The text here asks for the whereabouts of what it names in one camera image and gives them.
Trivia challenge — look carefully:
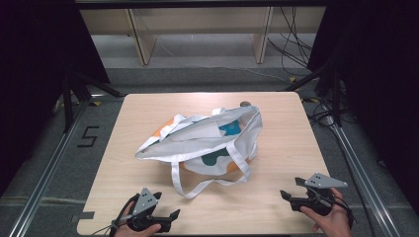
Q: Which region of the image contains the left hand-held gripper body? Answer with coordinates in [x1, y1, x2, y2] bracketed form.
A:
[126, 187, 172, 233]

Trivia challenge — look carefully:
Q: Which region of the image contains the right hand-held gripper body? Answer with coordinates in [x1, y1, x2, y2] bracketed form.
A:
[291, 172, 349, 217]

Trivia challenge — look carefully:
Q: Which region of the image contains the white tote bag orange teal print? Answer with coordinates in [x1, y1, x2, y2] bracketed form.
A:
[134, 106, 264, 200]

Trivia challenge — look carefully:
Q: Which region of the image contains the person's left hand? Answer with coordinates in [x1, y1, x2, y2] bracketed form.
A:
[113, 200, 162, 237]

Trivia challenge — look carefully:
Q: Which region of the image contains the person's right hand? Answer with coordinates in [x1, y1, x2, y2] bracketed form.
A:
[299, 187, 353, 237]

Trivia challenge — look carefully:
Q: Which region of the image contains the grey tape strip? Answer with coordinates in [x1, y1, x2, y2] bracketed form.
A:
[69, 211, 96, 224]

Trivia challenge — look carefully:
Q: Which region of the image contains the black metal stand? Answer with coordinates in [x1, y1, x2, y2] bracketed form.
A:
[60, 70, 126, 133]
[284, 63, 344, 128]

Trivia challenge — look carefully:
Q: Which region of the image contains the black curtain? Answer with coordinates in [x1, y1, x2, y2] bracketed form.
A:
[0, 0, 112, 198]
[306, 0, 419, 211]

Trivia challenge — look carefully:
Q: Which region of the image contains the black left hand-held gripper cable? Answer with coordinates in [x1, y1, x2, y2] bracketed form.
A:
[108, 193, 141, 237]

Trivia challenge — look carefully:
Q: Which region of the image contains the black hand-held gripper cable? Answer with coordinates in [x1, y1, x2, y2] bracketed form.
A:
[334, 194, 357, 231]
[108, 193, 141, 237]

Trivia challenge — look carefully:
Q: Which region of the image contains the black right hand-held gripper cable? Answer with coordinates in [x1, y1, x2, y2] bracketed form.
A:
[334, 194, 357, 231]

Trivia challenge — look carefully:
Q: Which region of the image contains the aluminium rail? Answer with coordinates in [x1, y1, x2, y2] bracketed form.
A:
[7, 98, 92, 237]
[324, 117, 403, 237]

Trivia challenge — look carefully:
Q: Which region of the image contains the bundle of black floor cables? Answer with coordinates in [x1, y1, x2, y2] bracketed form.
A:
[267, 6, 314, 77]

